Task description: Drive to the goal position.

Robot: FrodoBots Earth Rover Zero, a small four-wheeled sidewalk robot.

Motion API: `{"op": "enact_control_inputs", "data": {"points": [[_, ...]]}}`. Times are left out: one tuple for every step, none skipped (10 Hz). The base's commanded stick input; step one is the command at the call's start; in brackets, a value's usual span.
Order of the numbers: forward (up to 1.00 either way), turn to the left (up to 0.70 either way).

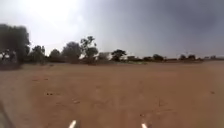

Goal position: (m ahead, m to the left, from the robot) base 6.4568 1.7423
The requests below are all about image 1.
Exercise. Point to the brown dirt ground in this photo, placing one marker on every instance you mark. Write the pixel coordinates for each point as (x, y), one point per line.
(116, 93)

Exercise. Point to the row of trees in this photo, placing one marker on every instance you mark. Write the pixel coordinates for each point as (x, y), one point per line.
(71, 50)

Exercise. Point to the robot's own part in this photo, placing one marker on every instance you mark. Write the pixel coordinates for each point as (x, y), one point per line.
(72, 124)
(144, 125)

